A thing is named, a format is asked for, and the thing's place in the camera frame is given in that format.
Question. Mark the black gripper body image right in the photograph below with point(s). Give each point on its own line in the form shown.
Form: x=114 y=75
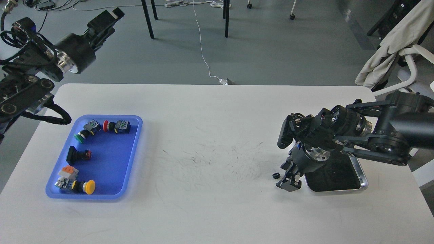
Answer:
x=307 y=159

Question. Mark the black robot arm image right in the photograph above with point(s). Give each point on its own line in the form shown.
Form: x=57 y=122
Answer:
x=328 y=146

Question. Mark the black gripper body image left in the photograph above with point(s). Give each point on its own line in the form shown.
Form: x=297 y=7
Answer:
x=79 y=51

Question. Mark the yellow push button switch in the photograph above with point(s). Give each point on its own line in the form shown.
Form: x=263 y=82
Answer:
x=75 y=186

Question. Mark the orange grey contact block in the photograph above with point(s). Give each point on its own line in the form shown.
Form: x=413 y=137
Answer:
x=69 y=172

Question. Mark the black table leg left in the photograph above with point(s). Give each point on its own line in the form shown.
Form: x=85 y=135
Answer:
x=147 y=15

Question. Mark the blue plastic tray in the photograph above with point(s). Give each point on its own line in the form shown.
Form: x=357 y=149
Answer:
x=110 y=164

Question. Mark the red push button switch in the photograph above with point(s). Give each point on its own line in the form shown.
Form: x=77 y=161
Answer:
x=118 y=127

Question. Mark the green push button switch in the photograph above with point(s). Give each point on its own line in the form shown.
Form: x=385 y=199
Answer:
x=91 y=128

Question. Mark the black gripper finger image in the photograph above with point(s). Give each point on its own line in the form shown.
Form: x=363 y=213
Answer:
x=290 y=181
x=104 y=22
x=97 y=38
x=290 y=167

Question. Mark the black push button switch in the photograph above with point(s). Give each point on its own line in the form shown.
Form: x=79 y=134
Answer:
x=74 y=155

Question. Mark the silver metal tray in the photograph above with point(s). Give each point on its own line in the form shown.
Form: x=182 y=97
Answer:
x=343 y=175

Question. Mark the black table leg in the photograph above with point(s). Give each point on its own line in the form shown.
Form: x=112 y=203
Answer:
x=147 y=15
x=226 y=11

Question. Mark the white chair with beige cloth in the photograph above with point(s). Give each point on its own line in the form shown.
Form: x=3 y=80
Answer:
x=402 y=41

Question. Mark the black table leg right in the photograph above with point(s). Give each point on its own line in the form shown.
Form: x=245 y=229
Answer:
x=226 y=11

